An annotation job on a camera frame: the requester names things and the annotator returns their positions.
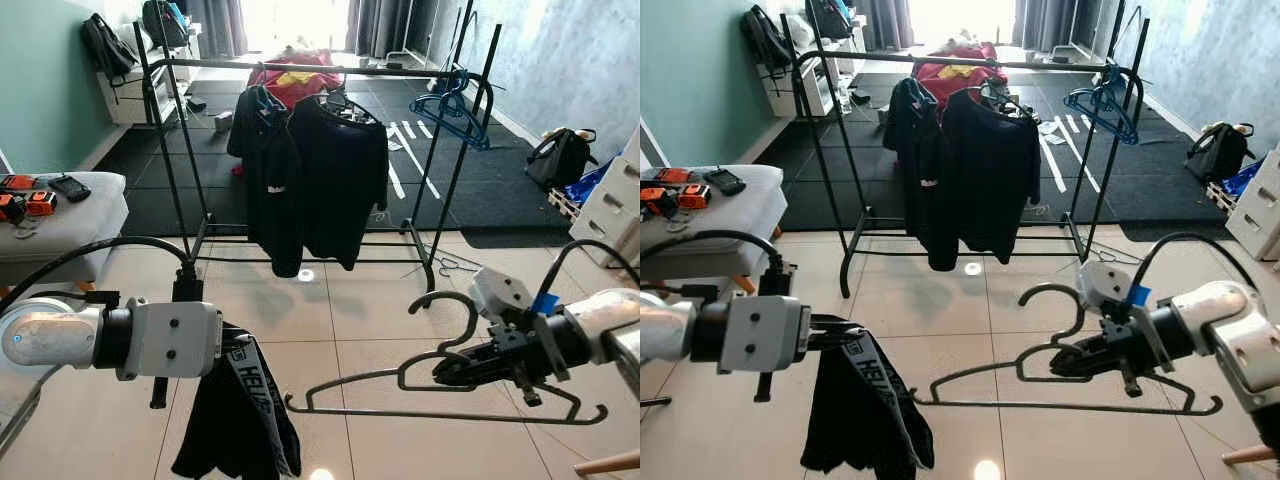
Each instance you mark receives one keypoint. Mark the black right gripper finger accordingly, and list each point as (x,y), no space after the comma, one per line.
(465,375)
(470,352)
(1078,368)
(1082,346)

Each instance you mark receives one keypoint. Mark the grey translucent plastic hanger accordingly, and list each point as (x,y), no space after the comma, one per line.
(380,411)
(1000,404)

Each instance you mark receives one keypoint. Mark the black shorts lettered waistband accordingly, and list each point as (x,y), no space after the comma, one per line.
(860,430)
(230,430)

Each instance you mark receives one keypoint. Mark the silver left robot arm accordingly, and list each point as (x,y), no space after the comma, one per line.
(50,335)
(665,330)

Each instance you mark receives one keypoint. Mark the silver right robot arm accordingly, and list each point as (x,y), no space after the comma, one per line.
(610,320)
(1230,320)

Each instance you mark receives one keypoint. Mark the blue plastic hanger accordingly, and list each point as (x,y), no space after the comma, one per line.
(470,118)
(1115,115)

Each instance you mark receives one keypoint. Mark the small white round disc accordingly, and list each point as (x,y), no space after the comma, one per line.
(306,275)
(973,269)

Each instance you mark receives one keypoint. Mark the light wooden furniture leg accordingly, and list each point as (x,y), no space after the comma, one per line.
(610,462)
(1255,455)

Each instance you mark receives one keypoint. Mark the black floor mat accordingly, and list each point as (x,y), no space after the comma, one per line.
(1140,190)
(480,190)

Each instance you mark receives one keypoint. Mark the grey upholstered ottoman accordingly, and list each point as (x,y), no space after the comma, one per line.
(60,225)
(710,220)

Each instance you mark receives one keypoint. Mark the white drawer unit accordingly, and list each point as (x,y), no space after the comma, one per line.
(1258,210)
(610,215)

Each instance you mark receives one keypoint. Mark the black handheld device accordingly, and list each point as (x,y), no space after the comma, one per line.
(725,181)
(68,187)

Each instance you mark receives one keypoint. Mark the blue plastic bag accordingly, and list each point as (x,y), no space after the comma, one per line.
(590,185)
(1242,178)

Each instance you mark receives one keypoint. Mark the dark navy textured shirt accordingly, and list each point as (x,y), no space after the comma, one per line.
(995,180)
(345,180)

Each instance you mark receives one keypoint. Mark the orange black device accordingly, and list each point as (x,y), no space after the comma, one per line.
(695,196)
(10,208)
(653,200)
(42,203)

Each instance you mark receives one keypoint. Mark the black duffel bag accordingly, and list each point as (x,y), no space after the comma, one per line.
(560,160)
(1220,152)

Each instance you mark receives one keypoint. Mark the flat red orange case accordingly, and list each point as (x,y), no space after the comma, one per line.
(20,182)
(673,175)

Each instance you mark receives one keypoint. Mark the white shelf unit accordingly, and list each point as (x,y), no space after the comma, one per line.
(800,90)
(130,95)

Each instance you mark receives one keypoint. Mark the red yellow cloth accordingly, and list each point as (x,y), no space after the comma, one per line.
(300,85)
(960,80)

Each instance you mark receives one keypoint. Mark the black metal clothes rack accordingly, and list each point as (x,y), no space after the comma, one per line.
(250,64)
(1050,64)

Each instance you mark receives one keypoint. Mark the grey curtain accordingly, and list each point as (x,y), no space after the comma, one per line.
(885,22)
(215,25)
(1055,22)
(385,25)

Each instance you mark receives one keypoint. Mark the black blue backpack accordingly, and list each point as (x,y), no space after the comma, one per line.
(830,18)
(165,22)

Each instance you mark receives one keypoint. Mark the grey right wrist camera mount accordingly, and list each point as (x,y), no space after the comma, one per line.
(500,290)
(1105,285)

